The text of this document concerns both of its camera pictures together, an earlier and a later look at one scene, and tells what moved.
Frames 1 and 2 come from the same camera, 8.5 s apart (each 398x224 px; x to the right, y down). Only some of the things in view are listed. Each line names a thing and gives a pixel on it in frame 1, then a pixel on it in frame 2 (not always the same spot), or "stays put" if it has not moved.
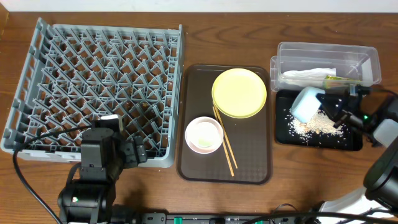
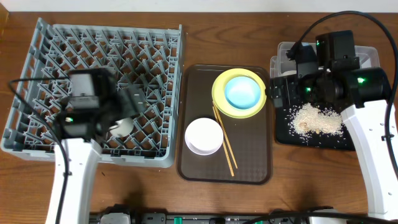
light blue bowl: (306, 104) to (242, 93)
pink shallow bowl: (204, 135) stays put
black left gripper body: (137, 149) to (131, 101)
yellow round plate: (239, 93) stays put
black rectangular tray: (319, 131) stays put
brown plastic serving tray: (250, 139) stays put
